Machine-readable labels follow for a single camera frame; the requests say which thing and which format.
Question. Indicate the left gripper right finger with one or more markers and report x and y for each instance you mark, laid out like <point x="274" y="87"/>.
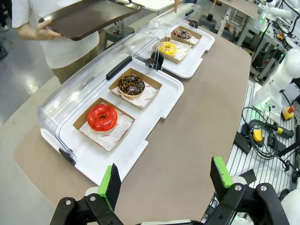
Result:
<point x="222" y="178"/>

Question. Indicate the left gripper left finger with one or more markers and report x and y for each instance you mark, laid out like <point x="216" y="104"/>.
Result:
<point x="106" y="187"/>

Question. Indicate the cardboard tray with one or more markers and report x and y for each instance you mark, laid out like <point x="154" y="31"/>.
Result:
<point x="174" y="60"/>
<point x="80" y="123"/>
<point x="150" y="80"/>
<point x="195" y="35"/>

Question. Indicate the printed paper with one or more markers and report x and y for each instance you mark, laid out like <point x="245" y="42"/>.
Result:
<point x="182" y="50"/>
<point x="146" y="92"/>
<point x="193" y="41"/>
<point x="117" y="134"/>

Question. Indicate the yellow glazed donut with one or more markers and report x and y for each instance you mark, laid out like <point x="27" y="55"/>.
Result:
<point x="168" y="50"/>

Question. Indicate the dark brown serving tray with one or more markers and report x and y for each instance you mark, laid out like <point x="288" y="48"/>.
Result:
<point x="89" y="16"/>

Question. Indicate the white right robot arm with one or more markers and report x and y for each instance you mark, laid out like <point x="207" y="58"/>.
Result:
<point x="286" y="70"/>

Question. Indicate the person's right forearm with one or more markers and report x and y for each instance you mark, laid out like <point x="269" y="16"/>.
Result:
<point x="25" y="32"/>

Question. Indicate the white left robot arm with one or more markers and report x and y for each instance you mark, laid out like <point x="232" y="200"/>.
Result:
<point x="291" y="208"/>

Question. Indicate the printed paper under red donut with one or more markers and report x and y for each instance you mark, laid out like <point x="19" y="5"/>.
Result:
<point x="117" y="134"/>

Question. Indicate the red glazed donut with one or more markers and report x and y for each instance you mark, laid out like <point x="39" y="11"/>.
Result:
<point x="103" y="122"/>

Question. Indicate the chocolate donut with nut sprinkles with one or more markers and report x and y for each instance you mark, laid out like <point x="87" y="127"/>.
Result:
<point x="131" y="90"/>

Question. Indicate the printed paper under nut-sprinkled donut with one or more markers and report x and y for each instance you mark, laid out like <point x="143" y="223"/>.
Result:
<point x="146" y="92"/>

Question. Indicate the cardboard tray under nut-sprinkled donut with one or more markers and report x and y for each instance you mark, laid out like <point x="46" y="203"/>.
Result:
<point x="150" y="80"/>

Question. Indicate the printed paper under drizzled donut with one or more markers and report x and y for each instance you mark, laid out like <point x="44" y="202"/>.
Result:
<point x="193" y="41"/>

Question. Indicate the person in white t-shirt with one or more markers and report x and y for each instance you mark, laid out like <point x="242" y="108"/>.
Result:
<point x="65" y="51"/>

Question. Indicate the cardboard tray under drizzled donut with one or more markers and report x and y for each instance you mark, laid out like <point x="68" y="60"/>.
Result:
<point x="195" y="35"/>

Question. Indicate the dark donut with pink drizzle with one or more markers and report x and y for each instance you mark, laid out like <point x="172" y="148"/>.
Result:
<point x="182" y="34"/>

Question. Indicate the person's right hand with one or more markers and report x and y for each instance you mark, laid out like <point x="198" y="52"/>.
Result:
<point x="47" y="32"/>

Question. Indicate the person's left hand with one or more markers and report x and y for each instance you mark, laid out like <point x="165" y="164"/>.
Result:
<point x="176" y="5"/>

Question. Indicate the yellow and black handheld device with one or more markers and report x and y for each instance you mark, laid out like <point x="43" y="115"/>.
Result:
<point x="257" y="136"/>

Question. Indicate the black handheld pendant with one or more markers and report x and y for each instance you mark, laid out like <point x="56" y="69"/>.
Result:
<point x="282" y="130"/>

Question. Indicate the yellow emergency stop button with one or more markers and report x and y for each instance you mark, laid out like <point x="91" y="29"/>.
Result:
<point x="288" y="113"/>

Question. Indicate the white display case base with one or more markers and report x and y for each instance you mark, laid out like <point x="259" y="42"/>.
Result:
<point x="164" y="93"/>
<point x="199" y="61"/>

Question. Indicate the clear display case lid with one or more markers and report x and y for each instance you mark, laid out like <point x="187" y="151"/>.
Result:
<point x="164" y="23"/>
<point x="82" y="70"/>

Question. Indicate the small background emergency stop button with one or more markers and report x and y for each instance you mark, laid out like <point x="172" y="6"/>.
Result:
<point x="280" y="37"/>

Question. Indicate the brown-topped table with white legs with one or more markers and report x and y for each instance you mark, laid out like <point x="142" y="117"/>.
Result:
<point x="241" y="8"/>

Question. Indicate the white rectangular table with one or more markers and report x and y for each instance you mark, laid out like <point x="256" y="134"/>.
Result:
<point x="159" y="4"/>

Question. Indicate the grey metal pedestal base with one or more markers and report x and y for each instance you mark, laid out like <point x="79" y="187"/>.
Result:
<point x="119" y="30"/>

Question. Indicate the grey pedestal with black cylinder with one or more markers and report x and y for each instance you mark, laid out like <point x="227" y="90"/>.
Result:
<point x="208" y="21"/>

